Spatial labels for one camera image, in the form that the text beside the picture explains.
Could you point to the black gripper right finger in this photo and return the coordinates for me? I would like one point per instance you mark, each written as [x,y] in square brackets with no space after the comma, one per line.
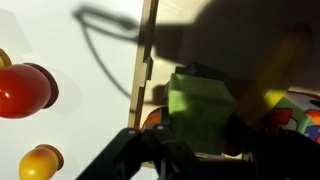
[286,156]

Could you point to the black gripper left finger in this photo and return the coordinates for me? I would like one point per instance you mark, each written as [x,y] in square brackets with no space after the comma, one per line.
[122,158]

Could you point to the light green toy block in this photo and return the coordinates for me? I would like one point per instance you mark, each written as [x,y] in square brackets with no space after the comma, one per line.
[199,110]

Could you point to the orange toy fruit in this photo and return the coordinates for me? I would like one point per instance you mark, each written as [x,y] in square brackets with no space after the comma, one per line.
[154,117]

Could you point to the yellow toy banana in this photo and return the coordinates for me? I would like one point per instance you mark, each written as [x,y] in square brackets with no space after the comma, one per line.
[288,59]

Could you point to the yellow toy fruit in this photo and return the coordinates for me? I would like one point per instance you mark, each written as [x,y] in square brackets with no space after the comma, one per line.
[38,164]

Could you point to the red toy apple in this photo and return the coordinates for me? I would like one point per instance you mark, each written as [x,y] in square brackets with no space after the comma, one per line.
[24,90]

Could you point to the wooden tray box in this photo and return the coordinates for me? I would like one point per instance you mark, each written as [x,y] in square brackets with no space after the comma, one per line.
[236,37]

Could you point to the yellow toy lemon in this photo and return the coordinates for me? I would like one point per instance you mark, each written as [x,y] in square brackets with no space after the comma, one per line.
[5,60]

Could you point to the multicoloured patterned cube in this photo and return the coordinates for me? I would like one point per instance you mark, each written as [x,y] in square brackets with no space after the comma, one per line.
[297,111]

